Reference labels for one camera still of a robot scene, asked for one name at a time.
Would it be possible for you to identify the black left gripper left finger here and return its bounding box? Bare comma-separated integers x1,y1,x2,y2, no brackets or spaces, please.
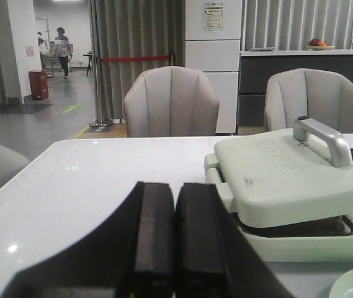
1,182,174,297

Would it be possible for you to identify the green breakfast maker base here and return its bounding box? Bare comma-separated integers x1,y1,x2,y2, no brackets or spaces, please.
204,153,353,263

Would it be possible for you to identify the fruit plate on counter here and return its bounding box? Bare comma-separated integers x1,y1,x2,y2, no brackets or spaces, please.
307,38,335,51

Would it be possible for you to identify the beige armchair left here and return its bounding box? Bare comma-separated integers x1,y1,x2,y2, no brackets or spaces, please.
123,66,220,138

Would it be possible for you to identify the red trash bin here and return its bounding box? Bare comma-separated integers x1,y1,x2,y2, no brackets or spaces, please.
29,70,48,100

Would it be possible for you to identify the beige armchair right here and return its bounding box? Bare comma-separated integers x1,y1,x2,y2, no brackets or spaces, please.
264,68,353,133

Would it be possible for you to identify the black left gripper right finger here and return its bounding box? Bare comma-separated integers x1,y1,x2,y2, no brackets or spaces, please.
175,183,293,297

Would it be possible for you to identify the beige armchair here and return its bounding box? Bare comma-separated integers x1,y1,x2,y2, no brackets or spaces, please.
264,68,353,133
123,66,220,138

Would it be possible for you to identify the white refrigerator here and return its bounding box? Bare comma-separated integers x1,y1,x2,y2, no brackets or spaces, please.
184,0,243,133

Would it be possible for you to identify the green sandwich maker lid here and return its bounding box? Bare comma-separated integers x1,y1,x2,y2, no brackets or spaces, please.
204,118,353,228

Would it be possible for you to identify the red belt stanchion barrier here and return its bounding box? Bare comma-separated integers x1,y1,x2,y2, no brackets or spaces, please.
89,53,175,128

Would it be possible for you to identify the dark kitchen counter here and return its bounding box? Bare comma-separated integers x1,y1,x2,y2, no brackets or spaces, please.
238,50,353,132

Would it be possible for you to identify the walking person in background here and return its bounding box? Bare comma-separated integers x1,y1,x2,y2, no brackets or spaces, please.
54,27,72,79

